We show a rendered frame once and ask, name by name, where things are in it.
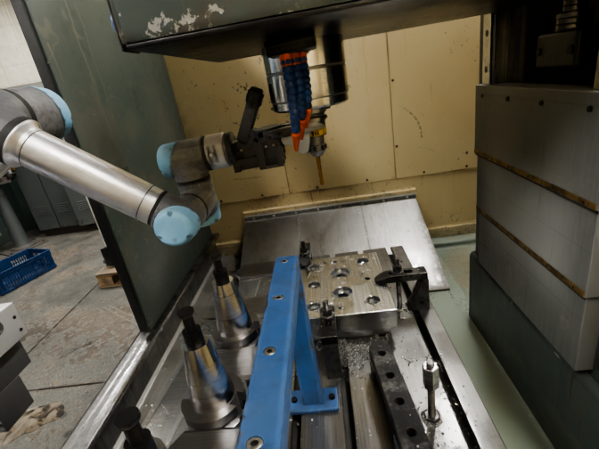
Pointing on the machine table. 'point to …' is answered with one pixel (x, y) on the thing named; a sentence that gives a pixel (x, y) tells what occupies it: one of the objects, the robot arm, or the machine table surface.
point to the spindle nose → (327, 88)
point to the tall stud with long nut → (430, 389)
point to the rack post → (308, 369)
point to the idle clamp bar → (397, 398)
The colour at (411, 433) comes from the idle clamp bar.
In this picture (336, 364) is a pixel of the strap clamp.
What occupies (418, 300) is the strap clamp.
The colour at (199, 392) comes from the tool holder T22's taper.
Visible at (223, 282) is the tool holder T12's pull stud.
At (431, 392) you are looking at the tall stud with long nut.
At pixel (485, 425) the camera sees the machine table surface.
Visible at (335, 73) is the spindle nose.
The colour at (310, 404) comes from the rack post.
